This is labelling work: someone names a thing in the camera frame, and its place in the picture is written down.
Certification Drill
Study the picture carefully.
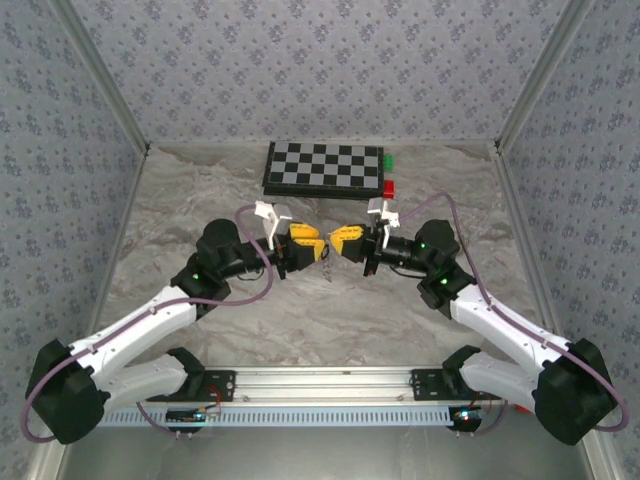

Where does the black and grey chessboard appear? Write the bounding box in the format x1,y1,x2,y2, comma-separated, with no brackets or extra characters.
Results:
261,140,386,202

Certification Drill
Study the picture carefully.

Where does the aluminium table edge profile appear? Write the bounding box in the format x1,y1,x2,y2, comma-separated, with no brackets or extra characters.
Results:
492,149,569,364
84,149,151,346

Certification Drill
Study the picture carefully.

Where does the left circuit board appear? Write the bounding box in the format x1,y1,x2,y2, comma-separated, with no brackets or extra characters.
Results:
164,407,209,425

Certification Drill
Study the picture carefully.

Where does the circuit board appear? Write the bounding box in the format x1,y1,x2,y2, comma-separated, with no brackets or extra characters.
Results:
164,407,209,425
449,407,486,431

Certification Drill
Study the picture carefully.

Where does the right circuit board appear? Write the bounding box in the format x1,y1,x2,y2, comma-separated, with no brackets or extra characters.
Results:
449,407,486,431

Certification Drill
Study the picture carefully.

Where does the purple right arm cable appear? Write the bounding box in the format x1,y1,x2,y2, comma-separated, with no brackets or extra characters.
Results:
399,192,630,436

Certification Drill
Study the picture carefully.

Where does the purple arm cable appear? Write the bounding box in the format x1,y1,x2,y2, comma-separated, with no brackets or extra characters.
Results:
19,203,275,444
399,192,630,436

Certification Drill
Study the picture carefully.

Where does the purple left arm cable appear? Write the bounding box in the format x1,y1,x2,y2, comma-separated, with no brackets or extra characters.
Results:
19,203,275,444

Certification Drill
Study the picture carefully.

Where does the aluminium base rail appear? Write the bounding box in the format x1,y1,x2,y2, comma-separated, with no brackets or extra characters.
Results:
139,366,506,405

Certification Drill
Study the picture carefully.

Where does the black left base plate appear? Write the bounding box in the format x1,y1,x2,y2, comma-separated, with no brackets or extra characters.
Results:
144,368,237,404

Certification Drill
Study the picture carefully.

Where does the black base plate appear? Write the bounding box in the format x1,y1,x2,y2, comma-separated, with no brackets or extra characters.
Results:
144,368,237,404
410,368,481,402

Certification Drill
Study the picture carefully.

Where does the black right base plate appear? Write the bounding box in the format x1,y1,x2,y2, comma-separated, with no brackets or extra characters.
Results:
410,368,481,402

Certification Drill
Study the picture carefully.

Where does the white slotted cable duct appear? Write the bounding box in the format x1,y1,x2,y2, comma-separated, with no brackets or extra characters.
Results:
102,405,461,429

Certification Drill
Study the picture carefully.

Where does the aluminium corner post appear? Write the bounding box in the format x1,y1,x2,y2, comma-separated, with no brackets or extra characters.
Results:
493,0,597,154
52,0,152,154

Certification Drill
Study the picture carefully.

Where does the aluminium lower frame profile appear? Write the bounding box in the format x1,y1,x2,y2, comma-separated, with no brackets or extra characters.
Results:
582,434,624,480
27,439,69,480

